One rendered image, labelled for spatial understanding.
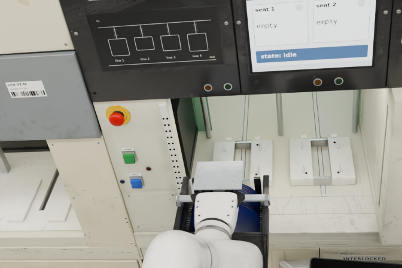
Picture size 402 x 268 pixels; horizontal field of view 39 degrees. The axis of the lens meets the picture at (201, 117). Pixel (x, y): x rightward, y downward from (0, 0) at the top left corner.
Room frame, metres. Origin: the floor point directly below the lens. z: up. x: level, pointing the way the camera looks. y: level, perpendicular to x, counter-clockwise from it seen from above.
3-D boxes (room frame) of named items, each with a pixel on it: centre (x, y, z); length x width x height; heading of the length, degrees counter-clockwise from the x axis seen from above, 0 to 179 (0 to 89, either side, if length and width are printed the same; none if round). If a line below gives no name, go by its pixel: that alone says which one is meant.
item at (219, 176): (1.00, -0.02, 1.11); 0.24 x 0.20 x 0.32; 78
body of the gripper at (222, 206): (0.90, 0.00, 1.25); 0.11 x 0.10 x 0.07; 168
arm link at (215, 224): (0.84, 0.02, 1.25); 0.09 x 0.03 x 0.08; 78
